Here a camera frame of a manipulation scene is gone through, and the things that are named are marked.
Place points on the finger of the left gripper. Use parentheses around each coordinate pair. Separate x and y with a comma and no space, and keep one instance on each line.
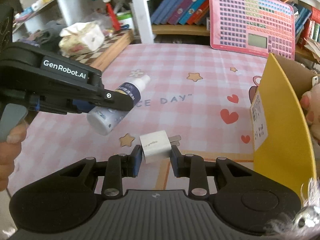
(83,106)
(111,99)

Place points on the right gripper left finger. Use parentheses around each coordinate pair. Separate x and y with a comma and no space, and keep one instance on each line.
(118,167)

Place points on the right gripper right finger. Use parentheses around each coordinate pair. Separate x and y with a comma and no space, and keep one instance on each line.
(193,167)

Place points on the blue white spray bottle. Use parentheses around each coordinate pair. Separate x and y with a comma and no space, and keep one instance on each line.
(103,119)

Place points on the white charger plug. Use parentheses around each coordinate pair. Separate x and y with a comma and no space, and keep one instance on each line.
(157,146)

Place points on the pink plush pig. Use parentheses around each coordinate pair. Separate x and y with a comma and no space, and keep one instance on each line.
(310,103)

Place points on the person left hand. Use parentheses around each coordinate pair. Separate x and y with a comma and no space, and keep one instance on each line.
(9,151)

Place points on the tissue pack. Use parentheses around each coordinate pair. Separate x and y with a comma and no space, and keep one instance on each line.
(80,38)

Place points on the wooden chess box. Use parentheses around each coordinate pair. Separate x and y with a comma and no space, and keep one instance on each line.
(108,51)

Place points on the pink checkered tablecloth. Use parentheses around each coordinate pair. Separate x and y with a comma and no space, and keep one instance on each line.
(195,91)

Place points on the yellow cardboard box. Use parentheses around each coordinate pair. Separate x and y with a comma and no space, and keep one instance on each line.
(282,145)

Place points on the white bookshelf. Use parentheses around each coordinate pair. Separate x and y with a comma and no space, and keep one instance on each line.
(140,10)

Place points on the red pen with white cap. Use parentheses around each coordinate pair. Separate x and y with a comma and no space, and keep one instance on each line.
(112,15)

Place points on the pink keyboard learning tablet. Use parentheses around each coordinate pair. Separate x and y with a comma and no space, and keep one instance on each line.
(255,27)

